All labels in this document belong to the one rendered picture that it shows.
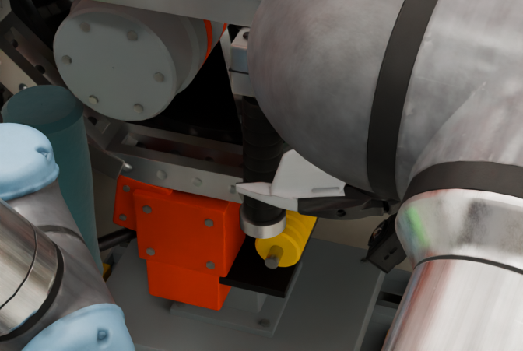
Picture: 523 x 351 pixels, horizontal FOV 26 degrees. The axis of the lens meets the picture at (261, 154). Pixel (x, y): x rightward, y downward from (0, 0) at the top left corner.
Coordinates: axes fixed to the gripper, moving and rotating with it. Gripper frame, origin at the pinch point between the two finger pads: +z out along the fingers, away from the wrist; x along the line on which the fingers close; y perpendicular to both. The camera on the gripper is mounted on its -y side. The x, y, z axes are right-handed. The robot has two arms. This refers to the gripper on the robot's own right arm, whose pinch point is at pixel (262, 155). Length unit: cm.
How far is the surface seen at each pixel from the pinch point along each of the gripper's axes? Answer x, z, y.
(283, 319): -37, 9, -60
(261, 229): 2.1, -0.6, -7.0
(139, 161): -20.5, 22.0, -21.6
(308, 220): -26.3, 2.5, -30.6
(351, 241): -80, 8, -83
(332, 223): -84, 13, -83
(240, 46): 1.3, 1.6, 12.0
